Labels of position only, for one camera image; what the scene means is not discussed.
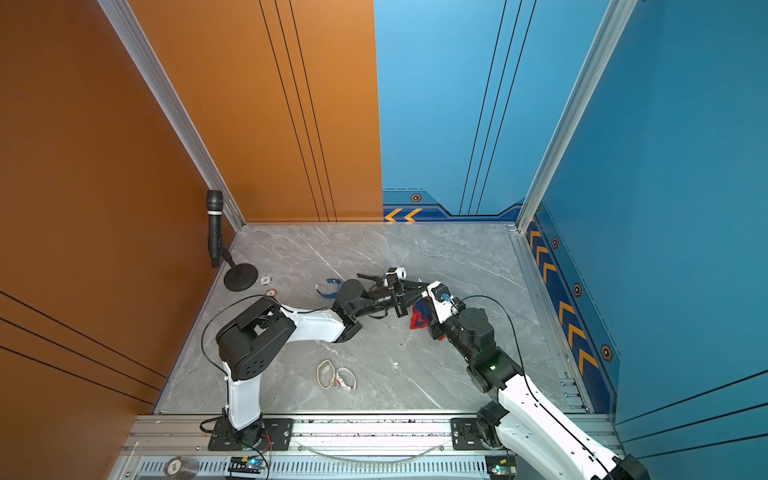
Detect green circuit board left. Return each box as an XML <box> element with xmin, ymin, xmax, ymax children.
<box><xmin>226</xmin><ymin>456</ymin><xmax>269</xmax><ymax>479</ymax></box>

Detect green circuit board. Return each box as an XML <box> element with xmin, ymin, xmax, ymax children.
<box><xmin>226</xmin><ymin>456</ymin><xmax>269</xmax><ymax>479</ymax></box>
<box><xmin>484</xmin><ymin>456</ymin><xmax>517</xmax><ymax>480</ymax></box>

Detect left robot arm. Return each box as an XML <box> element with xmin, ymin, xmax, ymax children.
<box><xmin>216</xmin><ymin>275</ymin><xmax>428</xmax><ymax>431</ymax></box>

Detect pink white watch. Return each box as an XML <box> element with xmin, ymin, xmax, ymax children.
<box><xmin>334</xmin><ymin>367</ymin><xmax>357</xmax><ymax>392</ymax></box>

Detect red and blue cloth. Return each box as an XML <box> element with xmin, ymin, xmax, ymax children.
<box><xmin>410</xmin><ymin>298</ymin><xmax>433</xmax><ymax>330</ymax></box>

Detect black microphone on stand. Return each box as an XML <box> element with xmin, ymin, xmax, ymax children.
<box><xmin>206</xmin><ymin>190</ymin><xmax>258</xmax><ymax>292</ymax></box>

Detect silver tape roll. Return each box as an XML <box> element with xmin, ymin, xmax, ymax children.
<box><xmin>164</xmin><ymin>456</ymin><xmax>200</xmax><ymax>480</ymax></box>

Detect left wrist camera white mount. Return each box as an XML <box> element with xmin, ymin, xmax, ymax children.
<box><xmin>383</xmin><ymin>267</ymin><xmax>407</xmax><ymax>289</ymax></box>

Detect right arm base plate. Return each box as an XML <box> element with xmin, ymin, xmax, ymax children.
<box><xmin>450</xmin><ymin>417</ymin><xmax>500</xmax><ymax>451</ymax></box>

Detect green circuit board right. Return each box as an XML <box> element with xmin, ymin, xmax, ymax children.
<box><xmin>484</xmin><ymin>456</ymin><xmax>517</xmax><ymax>480</ymax></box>

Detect beige band watch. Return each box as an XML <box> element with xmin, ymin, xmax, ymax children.
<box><xmin>316</xmin><ymin>359</ymin><xmax>337</xmax><ymax>390</ymax></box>

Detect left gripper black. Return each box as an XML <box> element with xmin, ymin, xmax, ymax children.
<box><xmin>352</xmin><ymin>277</ymin><xmax>429</xmax><ymax>323</ymax></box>

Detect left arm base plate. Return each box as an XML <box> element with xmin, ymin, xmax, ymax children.
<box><xmin>207</xmin><ymin>416</ymin><xmax>294</xmax><ymax>453</ymax></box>

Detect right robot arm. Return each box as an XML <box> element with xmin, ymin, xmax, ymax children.
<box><xmin>429</xmin><ymin>302</ymin><xmax>650</xmax><ymax>479</ymax></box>

